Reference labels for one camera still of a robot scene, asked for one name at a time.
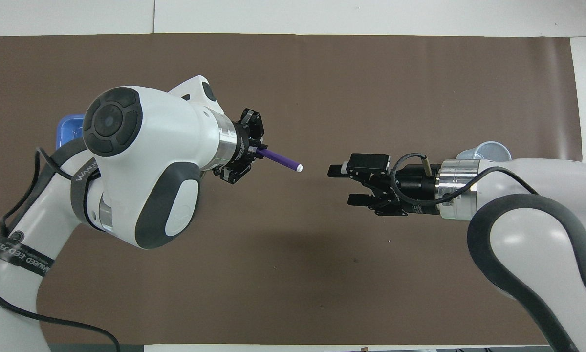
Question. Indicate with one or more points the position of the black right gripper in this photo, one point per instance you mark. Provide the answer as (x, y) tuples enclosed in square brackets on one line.
[(415, 190)]

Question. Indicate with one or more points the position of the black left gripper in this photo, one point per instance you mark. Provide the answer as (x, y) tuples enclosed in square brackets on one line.
[(238, 146)]

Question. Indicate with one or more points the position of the purple pen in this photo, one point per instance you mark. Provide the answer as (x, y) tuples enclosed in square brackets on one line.
[(280, 159)]

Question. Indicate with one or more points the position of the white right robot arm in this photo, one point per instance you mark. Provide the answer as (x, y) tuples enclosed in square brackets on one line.
[(527, 234)]

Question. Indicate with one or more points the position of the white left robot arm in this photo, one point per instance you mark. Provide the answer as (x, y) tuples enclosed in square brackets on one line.
[(151, 161)]

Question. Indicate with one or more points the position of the brown table mat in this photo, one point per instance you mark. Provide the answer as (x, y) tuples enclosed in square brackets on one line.
[(322, 269)]

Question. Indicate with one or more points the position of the translucent plastic cup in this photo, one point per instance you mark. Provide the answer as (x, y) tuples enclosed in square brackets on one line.
[(490, 149)]

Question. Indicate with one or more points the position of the blue plastic tray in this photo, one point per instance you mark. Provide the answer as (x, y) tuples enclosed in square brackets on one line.
[(68, 129)]

